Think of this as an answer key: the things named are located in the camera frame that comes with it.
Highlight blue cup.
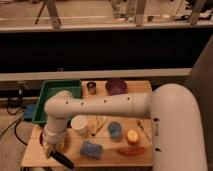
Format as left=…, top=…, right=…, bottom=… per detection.
left=108, top=122, right=122, bottom=139

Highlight blue box under tray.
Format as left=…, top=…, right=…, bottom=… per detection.
left=23, top=104, right=36, bottom=122

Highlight white cup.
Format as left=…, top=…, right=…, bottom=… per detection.
left=71, top=115, right=88, bottom=136

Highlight red sausage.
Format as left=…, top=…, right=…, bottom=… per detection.
left=117, top=147, right=145, bottom=156

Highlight wooden table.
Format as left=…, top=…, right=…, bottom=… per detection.
left=22, top=81, right=152, bottom=167

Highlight metal spoon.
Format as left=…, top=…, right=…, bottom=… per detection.
left=136, top=120, right=152, bottom=145

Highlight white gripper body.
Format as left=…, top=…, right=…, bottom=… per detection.
left=42, top=140, right=64, bottom=158

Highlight green plastic tray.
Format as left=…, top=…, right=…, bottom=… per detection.
left=32, top=79, right=82, bottom=126

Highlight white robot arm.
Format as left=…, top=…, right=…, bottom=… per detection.
left=43, top=84, right=208, bottom=171

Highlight black cables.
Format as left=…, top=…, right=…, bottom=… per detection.
left=0, top=87, right=29, bottom=147

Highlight blue sponge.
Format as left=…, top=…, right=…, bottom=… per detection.
left=80, top=141, right=103, bottom=159

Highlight red bowl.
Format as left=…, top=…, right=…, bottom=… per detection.
left=39, top=130, right=69, bottom=150

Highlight purple bowl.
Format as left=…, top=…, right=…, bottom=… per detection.
left=105, top=78, right=127, bottom=95

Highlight yellow banana peel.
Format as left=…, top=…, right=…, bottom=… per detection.
left=89, top=116, right=107, bottom=136

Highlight small metal can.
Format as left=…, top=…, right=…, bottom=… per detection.
left=87, top=81, right=96, bottom=95

